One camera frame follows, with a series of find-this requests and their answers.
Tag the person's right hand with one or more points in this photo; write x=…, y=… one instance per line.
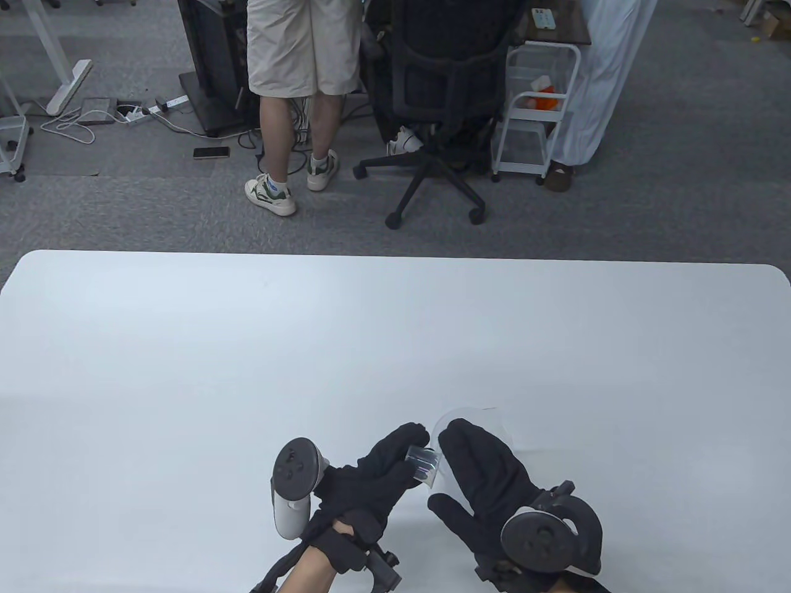
x=488, y=494

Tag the person's left hand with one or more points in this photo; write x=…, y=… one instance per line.
x=364, y=494

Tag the tiniest clear plastic beaker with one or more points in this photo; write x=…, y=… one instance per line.
x=423, y=463

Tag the largest clear plastic beaker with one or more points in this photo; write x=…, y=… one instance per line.
x=500, y=423

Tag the person's right forearm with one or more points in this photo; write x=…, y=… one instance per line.
x=575, y=585

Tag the person's left forearm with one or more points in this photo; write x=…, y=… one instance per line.
x=309, y=574

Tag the black and white controller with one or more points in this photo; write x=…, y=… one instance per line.
x=293, y=469
x=544, y=537

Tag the smartphone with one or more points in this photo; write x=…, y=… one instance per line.
x=211, y=153

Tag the orange tissue pack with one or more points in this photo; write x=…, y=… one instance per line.
x=547, y=102

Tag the black office chair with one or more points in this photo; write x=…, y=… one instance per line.
x=432, y=80

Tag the white power strip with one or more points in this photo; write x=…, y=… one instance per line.
x=170, y=103
x=131, y=115

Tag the black equipment stand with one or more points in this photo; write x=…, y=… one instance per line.
x=207, y=62

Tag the grey floor plate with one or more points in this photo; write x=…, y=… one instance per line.
x=99, y=111

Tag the white cart with brown top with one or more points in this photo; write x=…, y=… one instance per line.
x=568, y=28

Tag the white remote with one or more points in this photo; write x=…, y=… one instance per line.
x=544, y=18

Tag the white desk leg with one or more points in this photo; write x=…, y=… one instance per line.
x=751, y=12
x=71, y=83

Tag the white rolling cart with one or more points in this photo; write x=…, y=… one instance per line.
x=12, y=123

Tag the cardboard box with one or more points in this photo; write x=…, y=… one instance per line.
x=775, y=25

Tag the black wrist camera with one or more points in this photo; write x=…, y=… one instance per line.
x=383, y=568
x=494, y=571

